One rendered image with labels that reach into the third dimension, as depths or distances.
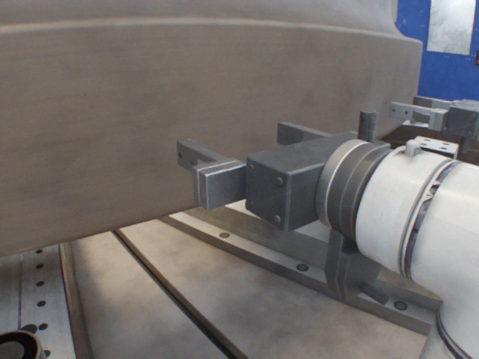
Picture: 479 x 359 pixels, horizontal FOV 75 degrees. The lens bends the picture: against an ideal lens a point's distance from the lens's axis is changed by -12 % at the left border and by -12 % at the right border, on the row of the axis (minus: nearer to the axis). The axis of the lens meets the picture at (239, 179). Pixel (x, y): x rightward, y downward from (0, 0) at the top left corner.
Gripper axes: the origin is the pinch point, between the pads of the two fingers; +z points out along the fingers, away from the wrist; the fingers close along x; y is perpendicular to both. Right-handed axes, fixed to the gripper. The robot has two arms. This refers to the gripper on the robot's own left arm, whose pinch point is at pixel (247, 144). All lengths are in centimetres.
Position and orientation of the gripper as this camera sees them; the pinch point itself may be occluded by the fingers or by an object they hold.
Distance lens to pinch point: 38.1
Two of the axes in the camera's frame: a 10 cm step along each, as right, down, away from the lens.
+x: -8.1, 2.2, -5.4
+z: -5.9, -3.1, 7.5
